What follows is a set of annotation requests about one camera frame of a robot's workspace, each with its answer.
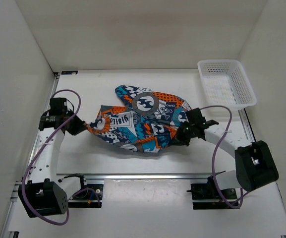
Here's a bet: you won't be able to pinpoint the aluminium left rail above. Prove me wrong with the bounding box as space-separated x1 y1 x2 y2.
9 73 59 206

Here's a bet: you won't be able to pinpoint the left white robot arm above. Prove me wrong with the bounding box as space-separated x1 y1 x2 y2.
18 98 88 218

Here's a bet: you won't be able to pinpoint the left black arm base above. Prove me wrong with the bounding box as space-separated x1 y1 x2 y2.
64 174 104 208

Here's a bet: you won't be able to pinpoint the aluminium right rail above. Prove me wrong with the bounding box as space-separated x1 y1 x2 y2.
238 109 256 142

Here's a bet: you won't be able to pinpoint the black corner bracket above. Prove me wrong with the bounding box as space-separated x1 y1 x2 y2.
61 70 78 75

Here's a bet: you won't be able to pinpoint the colourful patterned shorts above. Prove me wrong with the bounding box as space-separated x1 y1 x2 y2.
87 85 191 153

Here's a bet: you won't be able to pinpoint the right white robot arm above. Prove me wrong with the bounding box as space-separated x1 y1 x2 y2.
172 108 279 198

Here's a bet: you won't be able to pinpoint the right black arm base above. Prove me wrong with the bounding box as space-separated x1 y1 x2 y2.
186 170 244 210

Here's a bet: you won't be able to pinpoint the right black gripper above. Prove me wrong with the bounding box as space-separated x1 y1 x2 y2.
169 121 195 146

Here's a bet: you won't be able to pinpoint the white perforated plastic basket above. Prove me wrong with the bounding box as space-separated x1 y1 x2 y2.
197 59 257 111

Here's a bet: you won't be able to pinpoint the aluminium front rail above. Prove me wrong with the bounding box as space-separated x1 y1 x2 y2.
58 173 235 180

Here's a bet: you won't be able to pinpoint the aluminium rail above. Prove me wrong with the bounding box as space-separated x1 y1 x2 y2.
9 73 59 206
238 109 256 142
58 173 235 180

